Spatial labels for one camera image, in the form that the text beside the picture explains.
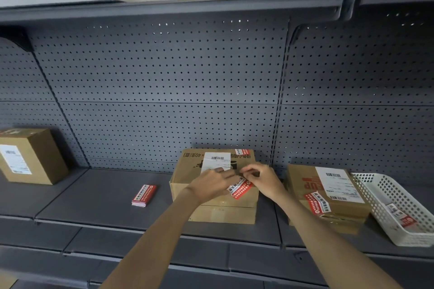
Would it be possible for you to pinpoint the person's right forearm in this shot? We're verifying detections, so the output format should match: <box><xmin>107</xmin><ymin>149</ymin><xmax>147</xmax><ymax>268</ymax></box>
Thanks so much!
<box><xmin>271</xmin><ymin>191</ymin><xmax>405</xmax><ymax>289</ymax></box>

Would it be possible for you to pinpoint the stack of red stickers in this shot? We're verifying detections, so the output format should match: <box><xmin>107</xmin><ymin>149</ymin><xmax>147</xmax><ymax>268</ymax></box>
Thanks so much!
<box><xmin>131</xmin><ymin>184</ymin><xmax>157</xmax><ymax>207</ymax></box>

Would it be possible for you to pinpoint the grey metal pegboard shelving unit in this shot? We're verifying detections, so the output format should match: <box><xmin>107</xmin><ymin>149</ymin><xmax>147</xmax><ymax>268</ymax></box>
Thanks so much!
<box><xmin>0</xmin><ymin>0</ymin><xmax>434</xmax><ymax>289</ymax></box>

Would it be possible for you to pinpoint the red and white warning sticker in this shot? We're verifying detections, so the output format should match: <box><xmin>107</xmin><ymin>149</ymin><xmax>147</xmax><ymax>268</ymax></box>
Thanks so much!
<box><xmin>386</xmin><ymin>203</ymin><xmax>417</xmax><ymax>228</ymax></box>
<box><xmin>303</xmin><ymin>191</ymin><xmax>337</xmax><ymax>218</ymax></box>
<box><xmin>226</xmin><ymin>176</ymin><xmax>255</xmax><ymax>200</ymax></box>
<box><xmin>235</xmin><ymin>149</ymin><xmax>252</xmax><ymax>165</ymax></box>

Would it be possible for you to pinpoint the person's right hand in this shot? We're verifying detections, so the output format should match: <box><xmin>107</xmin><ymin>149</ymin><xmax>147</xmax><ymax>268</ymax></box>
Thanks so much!
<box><xmin>240</xmin><ymin>162</ymin><xmax>289</xmax><ymax>202</ymax></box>

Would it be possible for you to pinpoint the white shipping label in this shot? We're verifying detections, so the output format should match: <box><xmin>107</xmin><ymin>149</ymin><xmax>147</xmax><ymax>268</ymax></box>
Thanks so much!
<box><xmin>200</xmin><ymin>152</ymin><xmax>233</xmax><ymax>175</ymax></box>
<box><xmin>0</xmin><ymin>145</ymin><xmax>33</xmax><ymax>175</ymax></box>
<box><xmin>315</xmin><ymin>167</ymin><xmax>365</xmax><ymax>205</ymax></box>

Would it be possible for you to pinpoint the small plain brown cardboard box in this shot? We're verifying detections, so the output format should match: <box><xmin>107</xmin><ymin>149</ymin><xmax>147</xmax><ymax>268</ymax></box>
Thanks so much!
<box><xmin>0</xmin><ymin>128</ymin><xmax>69</xmax><ymax>186</ymax></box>

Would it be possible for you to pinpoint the person's left hand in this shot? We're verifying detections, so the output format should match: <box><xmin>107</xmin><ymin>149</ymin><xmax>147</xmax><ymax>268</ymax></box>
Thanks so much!
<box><xmin>185</xmin><ymin>167</ymin><xmax>239</xmax><ymax>205</ymax></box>

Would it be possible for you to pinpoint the brown cardboard box red print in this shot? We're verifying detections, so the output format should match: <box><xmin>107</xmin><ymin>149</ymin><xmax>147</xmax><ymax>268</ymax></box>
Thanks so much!
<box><xmin>286</xmin><ymin>163</ymin><xmax>372</xmax><ymax>235</ymax></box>

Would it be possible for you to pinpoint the brown cardboard box black print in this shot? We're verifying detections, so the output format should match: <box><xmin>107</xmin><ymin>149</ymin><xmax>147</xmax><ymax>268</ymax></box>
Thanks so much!
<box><xmin>169</xmin><ymin>148</ymin><xmax>260</xmax><ymax>225</ymax></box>

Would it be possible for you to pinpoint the white perforated plastic basket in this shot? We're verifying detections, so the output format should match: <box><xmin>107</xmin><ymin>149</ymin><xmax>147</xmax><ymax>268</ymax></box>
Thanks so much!
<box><xmin>351</xmin><ymin>172</ymin><xmax>434</xmax><ymax>248</ymax></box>

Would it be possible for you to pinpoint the person's left forearm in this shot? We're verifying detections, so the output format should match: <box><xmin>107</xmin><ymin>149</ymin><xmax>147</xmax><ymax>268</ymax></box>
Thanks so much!
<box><xmin>98</xmin><ymin>191</ymin><xmax>205</xmax><ymax>289</ymax></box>

